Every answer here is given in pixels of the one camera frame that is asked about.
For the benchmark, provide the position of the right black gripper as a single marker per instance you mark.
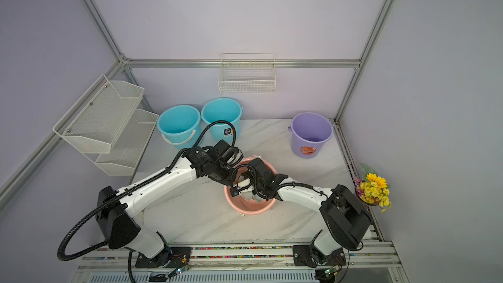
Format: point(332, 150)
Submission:
point(257, 190)

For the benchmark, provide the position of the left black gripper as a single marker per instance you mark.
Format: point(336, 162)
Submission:
point(230, 181)

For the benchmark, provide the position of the mint green microfiber cloth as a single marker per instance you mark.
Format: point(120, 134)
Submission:
point(249, 194)

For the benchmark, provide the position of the pink plastic bucket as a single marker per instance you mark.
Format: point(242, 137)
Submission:
point(250, 207)

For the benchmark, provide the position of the teal plastic bucket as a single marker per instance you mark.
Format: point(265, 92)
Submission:
point(180, 126)
point(223, 109)

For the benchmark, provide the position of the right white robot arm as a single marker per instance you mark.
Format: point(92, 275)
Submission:
point(346, 219)

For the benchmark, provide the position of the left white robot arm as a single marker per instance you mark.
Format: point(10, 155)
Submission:
point(118, 223)

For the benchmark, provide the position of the purple plastic bucket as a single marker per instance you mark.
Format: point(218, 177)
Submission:
point(310, 131)

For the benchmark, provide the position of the yellow artificial flower bouquet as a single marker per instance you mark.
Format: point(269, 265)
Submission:
point(372, 188)

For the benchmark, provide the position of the white mesh two-tier shelf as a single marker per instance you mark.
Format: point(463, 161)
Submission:
point(108, 126)

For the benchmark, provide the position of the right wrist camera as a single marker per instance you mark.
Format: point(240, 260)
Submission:
point(242, 185)

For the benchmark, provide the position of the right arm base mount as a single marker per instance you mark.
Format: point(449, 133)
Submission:
point(310, 256)

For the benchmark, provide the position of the white wire wall basket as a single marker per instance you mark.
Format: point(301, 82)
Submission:
point(247, 73)

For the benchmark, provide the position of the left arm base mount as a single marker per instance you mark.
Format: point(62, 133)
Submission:
point(172, 257)

